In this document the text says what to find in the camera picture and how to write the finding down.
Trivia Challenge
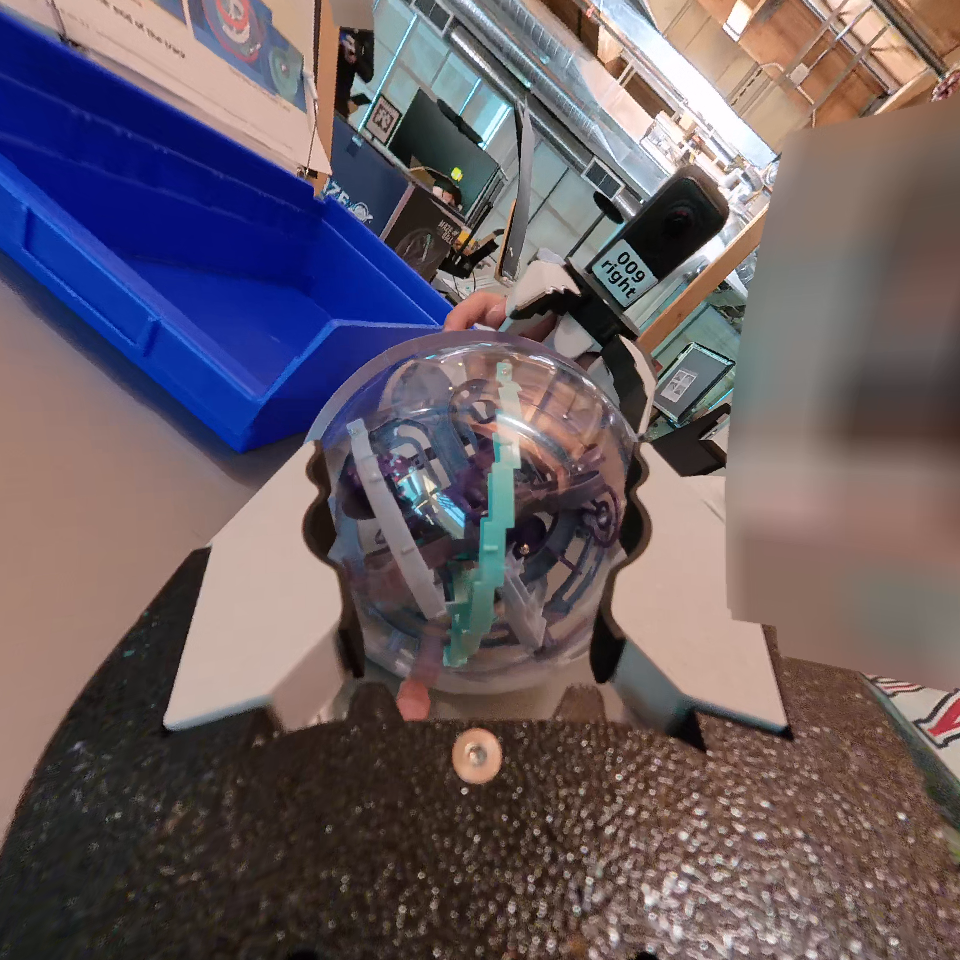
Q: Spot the blue plastic bin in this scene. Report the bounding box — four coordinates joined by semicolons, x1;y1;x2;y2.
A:
0;11;455;455

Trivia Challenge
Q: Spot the printed instruction sheet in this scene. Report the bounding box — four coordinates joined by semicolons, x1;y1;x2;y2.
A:
52;0;331;177

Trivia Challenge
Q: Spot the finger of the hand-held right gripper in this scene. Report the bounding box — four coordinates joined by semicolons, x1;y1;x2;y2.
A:
498;258;576;333
607;337;661;441

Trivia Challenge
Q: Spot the silver spiral air duct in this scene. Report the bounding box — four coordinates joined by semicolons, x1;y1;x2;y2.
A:
420;0;781;196

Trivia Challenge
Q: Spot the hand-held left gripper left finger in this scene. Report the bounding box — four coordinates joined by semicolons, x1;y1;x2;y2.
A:
163;441;365;732

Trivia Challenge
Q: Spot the person's right hand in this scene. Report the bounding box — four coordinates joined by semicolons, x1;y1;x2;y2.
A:
442;289;514;333

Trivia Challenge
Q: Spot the dark grey board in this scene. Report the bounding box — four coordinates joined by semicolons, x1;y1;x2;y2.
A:
498;101;539;288

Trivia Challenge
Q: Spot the large black monitor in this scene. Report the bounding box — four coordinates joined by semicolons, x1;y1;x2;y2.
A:
390;88;503;219

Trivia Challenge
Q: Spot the clear plastic maze ball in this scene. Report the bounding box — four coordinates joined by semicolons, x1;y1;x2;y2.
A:
306;330;642;695

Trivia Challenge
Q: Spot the dark blue maze ball box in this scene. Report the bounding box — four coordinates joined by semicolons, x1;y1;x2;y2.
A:
322;112;470;282

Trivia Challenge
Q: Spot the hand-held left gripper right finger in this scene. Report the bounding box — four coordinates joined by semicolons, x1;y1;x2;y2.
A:
591;438;792;740

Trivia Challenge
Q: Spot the small grey framed sign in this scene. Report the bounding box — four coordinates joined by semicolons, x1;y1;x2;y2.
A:
654;343;737;426

